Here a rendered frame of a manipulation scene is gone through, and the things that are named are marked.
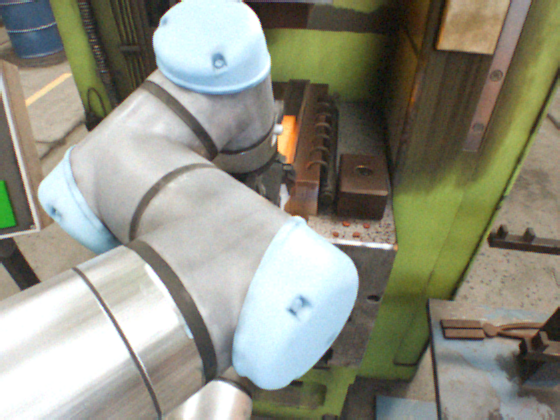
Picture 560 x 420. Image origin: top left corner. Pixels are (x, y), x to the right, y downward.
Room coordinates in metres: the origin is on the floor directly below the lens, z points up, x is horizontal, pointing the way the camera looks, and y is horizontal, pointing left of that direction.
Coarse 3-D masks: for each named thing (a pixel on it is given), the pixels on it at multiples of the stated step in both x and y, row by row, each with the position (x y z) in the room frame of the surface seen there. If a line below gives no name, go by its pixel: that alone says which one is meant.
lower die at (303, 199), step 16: (304, 80) 0.93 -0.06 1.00; (304, 96) 0.83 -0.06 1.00; (304, 112) 0.76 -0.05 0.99; (304, 128) 0.69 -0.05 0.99; (320, 128) 0.69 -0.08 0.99; (304, 144) 0.63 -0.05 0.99; (320, 144) 0.63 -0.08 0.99; (288, 160) 0.56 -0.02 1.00; (304, 160) 0.58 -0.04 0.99; (304, 176) 0.53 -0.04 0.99; (304, 192) 0.51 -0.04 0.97; (288, 208) 0.52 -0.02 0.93; (304, 208) 0.51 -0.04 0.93
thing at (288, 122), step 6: (288, 120) 0.70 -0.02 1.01; (294, 120) 0.71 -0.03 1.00; (288, 126) 0.67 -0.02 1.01; (288, 132) 0.64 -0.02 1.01; (282, 138) 0.62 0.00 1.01; (288, 138) 0.62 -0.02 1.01; (282, 144) 0.60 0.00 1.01; (288, 144) 0.61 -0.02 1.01; (282, 150) 0.57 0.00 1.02; (288, 150) 0.61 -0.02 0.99
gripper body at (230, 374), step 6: (228, 372) 0.16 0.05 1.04; (234, 372) 0.16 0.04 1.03; (228, 378) 0.15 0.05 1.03; (234, 378) 0.16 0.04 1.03; (240, 378) 0.16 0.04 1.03; (246, 378) 0.16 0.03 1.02; (240, 384) 0.15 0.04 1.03; (246, 384) 0.15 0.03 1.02; (252, 384) 0.16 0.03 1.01; (246, 390) 0.15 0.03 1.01; (252, 390) 0.15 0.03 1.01; (252, 396) 0.15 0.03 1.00
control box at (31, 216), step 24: (0, 72) 0.55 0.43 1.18; (0, 96) 0.53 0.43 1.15; (0, 120) 0.51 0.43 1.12; (24, 120) 0.55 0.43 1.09; (0, 144) 0.49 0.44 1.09; (24, 144) 0.51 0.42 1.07; (0, 168) 0.47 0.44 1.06; (24, 168) 0.48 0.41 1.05; (24, 192) 0.45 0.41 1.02; (24, 216) 0.43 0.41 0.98; (48, 216) 0.47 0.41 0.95
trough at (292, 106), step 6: (294, 84) 0.92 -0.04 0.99; (300, 84) 0.92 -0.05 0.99; (294, 90) 0.90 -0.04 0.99; (300, 90) 0.90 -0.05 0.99; (288, 96) 0.84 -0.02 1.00; (294, 96) 0.86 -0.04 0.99; (300, 96) 0.86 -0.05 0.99; (288, 102) 0.83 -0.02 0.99; (294, 102) 0.83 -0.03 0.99; (300, 102) 0.83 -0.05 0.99; (288, 108) 0.80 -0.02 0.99; (294, 108) 0.80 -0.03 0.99; (288, 114) 0.77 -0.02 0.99; (294, 114) 0.77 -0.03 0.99; (294, 126) 0.71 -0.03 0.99; (288, 156) 0.60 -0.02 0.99
